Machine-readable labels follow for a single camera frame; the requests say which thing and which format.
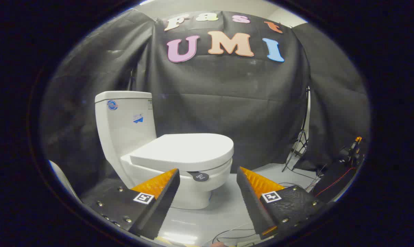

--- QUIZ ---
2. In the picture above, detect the white toilet lid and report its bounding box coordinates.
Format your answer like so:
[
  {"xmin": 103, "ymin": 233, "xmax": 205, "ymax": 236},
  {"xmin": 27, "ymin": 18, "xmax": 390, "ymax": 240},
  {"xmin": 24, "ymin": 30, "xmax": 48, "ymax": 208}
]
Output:
[{"xmin": 130, "ymin": 133, "xmax": 234, "ymax": 172}]

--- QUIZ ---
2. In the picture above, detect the black tripod light stand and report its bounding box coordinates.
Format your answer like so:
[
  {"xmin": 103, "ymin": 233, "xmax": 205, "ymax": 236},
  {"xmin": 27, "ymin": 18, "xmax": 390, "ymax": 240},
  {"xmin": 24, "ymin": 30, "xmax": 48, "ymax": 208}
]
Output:
[{"xmin": 282, "ymin": 86, "xmax": 311, "ymax": 172}]

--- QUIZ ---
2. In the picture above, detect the black device with orange tip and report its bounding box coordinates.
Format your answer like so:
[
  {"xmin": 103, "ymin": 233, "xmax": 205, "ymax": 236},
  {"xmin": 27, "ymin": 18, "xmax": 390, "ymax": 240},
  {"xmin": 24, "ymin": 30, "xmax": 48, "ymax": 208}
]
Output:
[{"xmin": 339, "ymin": 137, "xmax": 364, "ymax": 167}]

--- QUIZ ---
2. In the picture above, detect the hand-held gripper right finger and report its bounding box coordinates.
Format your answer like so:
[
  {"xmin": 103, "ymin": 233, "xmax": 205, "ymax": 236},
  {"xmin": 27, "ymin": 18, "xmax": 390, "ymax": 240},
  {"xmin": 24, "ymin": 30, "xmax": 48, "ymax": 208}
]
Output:
[{"xmin": 236, "ymin": 167, "xmax": 334, "ymax": 240}]

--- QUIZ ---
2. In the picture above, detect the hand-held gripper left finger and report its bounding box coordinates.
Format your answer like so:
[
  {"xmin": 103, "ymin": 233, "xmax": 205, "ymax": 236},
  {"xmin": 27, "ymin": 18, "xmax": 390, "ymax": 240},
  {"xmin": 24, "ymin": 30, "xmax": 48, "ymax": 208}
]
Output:
[{"xmin": 87, "ymin": 168, "xmax": 181, "ymax": 240}]

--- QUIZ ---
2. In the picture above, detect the black backdrop cloth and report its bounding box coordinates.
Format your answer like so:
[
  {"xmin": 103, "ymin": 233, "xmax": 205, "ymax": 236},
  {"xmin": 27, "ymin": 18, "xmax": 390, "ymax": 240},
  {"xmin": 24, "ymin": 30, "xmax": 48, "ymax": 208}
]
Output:
[{"xmin": 41, "ymin": 9, "xmax": 371, "ymax": 196}]

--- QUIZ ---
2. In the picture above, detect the thin black floor cable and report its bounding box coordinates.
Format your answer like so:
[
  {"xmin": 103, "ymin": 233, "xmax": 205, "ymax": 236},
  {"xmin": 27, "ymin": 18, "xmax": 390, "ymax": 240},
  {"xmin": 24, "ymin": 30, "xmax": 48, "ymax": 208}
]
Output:
[{"xmin": 202, "ymin": 222, "xmax": 262, "ymax": 247}]

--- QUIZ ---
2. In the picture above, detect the white ceramic toilet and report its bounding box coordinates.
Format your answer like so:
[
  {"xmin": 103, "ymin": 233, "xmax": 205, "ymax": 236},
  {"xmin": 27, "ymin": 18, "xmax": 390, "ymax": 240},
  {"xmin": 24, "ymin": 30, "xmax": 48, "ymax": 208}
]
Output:
[{"xmin": 95, "ymin": 91, "xmax": 233, "ymax": 210}]

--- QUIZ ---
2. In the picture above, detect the black lid lift tab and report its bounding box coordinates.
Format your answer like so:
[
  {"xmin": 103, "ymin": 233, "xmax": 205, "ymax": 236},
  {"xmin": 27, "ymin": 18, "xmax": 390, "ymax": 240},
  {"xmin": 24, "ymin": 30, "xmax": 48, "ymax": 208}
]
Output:
[{"xmin": 186, "ymin": 171, "xmax": 209, "ymax": 182}]

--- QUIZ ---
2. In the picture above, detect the white toilet seat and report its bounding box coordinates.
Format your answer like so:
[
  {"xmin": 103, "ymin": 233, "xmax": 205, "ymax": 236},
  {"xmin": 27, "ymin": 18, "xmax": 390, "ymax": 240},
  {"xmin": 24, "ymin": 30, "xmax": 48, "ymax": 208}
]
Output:
[{"xmin": 121, "ymin": 154, "xmax": 233, "ymax": 178}]

